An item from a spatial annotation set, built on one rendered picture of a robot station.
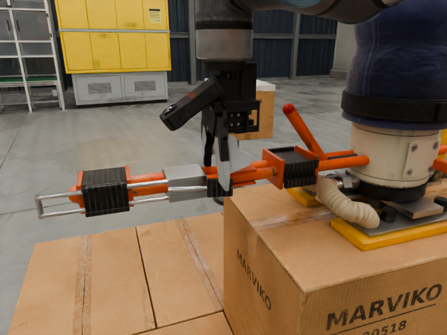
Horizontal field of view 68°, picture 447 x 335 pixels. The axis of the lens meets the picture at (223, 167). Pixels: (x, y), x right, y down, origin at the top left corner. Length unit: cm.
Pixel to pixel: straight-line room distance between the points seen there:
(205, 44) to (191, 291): 84
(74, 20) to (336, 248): 733
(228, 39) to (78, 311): 92
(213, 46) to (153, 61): 737
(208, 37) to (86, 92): 731
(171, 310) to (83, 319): 25
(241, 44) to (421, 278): 52
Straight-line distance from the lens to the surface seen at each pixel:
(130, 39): 779
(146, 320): 110
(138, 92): 792
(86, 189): 55
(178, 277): 122
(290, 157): 68
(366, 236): 70
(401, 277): 69
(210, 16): 53
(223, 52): 52
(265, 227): 71
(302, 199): 81
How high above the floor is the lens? 130
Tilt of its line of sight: 20 degrees down
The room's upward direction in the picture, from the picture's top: straight up
